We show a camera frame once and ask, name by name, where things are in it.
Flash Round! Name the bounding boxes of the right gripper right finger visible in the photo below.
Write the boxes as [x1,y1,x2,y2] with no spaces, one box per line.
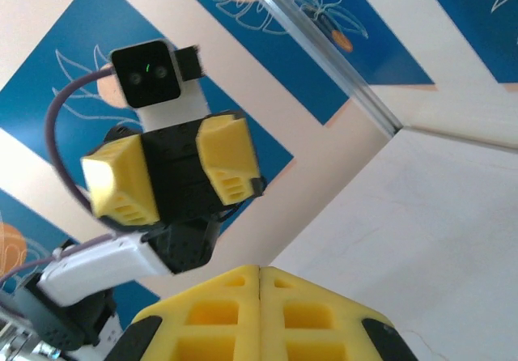
[258,265,418,361]

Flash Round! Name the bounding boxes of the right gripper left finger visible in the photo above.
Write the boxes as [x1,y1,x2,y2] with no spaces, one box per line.
[108,264,261,361]

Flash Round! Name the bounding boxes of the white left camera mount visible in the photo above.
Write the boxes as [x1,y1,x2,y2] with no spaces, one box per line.
[138,79,209,134]

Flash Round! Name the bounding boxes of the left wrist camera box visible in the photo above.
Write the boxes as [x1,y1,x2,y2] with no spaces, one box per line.
[109,38,203,110]

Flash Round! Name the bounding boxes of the aluminium frame post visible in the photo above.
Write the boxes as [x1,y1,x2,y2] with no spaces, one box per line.
[236,0,405,141]

